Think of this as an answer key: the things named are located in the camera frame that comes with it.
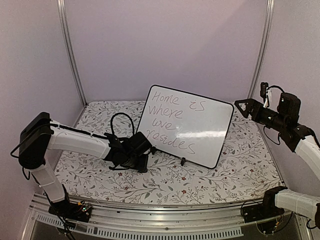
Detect floral patterned table mat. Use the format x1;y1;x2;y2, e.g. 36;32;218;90
54;112;284;205

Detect right aluminium corner post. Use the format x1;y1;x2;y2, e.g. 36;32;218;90
247;0;275;98

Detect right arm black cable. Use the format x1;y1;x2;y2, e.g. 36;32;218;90
262;84;286;146

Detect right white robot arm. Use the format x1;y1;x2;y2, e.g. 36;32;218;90
234;92;320;228

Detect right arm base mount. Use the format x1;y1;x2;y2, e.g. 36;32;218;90
240;197;285;223

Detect left aluminium corner post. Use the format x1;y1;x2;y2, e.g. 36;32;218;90
56;0;88;107

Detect small black-framed whiteboard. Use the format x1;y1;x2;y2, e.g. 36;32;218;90
137;85;235;169

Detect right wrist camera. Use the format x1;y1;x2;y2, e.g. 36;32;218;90
259;82;269;99

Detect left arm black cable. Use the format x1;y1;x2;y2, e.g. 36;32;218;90
109;112;137;138

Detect aluminium corner post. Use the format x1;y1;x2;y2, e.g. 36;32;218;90
56;0;88;107
247;0;275;98

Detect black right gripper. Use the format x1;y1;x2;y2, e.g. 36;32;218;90
235;98;288;132

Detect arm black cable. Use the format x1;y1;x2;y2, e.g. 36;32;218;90
109;112;137;138
262;84;286;146

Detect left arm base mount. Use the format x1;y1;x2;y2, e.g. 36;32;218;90
48;199;92;223

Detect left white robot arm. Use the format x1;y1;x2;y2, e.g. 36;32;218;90
16;112;152;217

